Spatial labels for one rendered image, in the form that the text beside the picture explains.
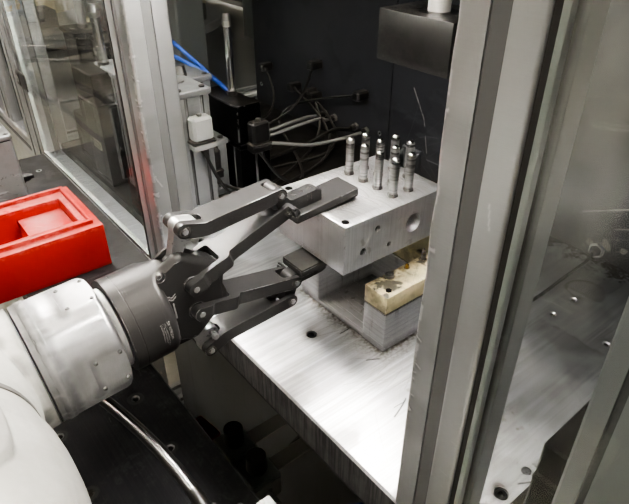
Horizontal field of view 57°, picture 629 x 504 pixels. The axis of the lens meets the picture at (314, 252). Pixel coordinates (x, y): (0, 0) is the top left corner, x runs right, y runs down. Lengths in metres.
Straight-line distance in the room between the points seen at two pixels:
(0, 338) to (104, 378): 0.07
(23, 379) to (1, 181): 0.49
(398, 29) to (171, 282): 0.29
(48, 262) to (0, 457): 0.45
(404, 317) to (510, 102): 0.35
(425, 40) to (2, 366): 0.40
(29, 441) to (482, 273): 0.23
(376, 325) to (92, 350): 0.27
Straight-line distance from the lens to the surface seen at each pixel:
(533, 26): 0.25
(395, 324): 0.57
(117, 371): 0.43
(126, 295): 0.43
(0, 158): 0.85
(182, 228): 0.43
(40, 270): 0.71
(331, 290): 0.64
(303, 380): 0.55
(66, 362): 0.41
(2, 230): 0.79
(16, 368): 0.41
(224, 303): 0.48
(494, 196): 0.28
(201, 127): 0.72
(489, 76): 0.27
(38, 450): 0.30
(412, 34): 0.54
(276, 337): 0.60
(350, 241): 0.49
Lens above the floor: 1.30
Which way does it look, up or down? 33 degrees down
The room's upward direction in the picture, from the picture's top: straight up
